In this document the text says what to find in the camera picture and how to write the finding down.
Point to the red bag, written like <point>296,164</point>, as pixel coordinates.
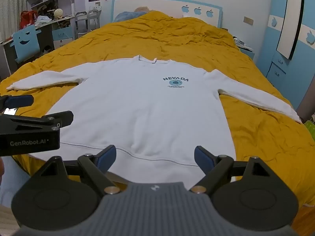
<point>27,18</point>

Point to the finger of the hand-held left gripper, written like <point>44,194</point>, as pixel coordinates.
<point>56,119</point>
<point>19,100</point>

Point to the blue pillow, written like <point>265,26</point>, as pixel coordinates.
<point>125,16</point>

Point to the beige wall switch plate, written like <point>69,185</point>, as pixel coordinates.
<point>248,21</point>

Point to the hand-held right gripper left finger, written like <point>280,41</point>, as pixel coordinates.
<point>107,157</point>

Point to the black-framed white mirror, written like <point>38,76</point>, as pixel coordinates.
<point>290,17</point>

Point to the white blue-trimmed bed headboard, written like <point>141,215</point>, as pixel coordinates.
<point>152,5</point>

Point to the blue smiley-face chair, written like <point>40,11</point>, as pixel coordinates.
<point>25,43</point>

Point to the white wall socket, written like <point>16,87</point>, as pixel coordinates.
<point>97,5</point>

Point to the dark desk with blue drawers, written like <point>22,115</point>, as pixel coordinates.
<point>61,34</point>

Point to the blue nightstand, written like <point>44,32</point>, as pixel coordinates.
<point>247,52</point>

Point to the light blue cloth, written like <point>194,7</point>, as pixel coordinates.
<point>12,177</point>

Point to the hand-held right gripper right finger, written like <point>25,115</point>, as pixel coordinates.
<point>203,159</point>

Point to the beige fluffy cushion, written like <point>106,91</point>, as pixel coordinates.
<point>142,9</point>

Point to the white plastic bag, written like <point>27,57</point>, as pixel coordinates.
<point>43,20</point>

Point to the yellow blanket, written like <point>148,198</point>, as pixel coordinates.
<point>160,39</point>

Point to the blue wardrobe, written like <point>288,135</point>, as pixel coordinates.
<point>270,36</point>

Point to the white lace curtain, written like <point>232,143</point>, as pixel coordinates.
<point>11,7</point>

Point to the green object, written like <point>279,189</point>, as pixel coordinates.
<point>310,130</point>

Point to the white printed sweatshirt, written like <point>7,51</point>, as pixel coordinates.
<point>137,103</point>

